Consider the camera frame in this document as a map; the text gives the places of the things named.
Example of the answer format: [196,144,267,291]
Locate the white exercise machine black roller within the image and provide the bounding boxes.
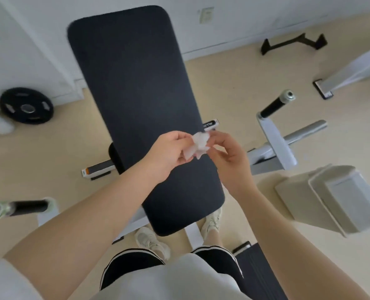
[0,89,328,244]

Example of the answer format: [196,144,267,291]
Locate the white cleaning wipe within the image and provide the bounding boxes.
[182,131,211,160]

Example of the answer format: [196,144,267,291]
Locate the person's right beige sneaker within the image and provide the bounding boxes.
[200,207,223,241]

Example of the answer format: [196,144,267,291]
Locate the person's right leg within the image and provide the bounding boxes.
[205,229,225,247]

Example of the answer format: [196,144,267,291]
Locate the long black back pad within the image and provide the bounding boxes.
[67,5,289,300]

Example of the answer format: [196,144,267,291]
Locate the person's grey white shirt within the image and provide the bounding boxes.
[0,252,251,300]

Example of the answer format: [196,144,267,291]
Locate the white wall socket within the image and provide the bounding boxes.
[199,7,215,25]

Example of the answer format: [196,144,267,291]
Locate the person's left hand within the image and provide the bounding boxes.
[142,131,195,185]

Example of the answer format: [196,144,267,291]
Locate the white plastic trash bin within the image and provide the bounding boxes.
[275,164,370,238]

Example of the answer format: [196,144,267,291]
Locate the person's black striped shorts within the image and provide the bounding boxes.
[99,245,245,291]

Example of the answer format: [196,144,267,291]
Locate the person's right forearm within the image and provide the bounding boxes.
[232,184,370,300]

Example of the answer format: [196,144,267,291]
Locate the person's left beige sneaker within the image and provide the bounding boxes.
[134,227,171,261]

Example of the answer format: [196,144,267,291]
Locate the black weight plate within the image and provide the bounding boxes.
[0,87,55,125]

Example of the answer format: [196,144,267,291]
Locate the person's beige sneaker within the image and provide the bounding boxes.
[200,207,223,241]
[134,227,171,261]

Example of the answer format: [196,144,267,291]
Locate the person's left forearm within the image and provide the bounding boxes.
[2,162,164,300]

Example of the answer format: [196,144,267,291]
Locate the white machine leg black foot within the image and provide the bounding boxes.
[312,31,370,100]

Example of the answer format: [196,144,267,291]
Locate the person's right hand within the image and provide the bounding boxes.
[205,130,255,197]

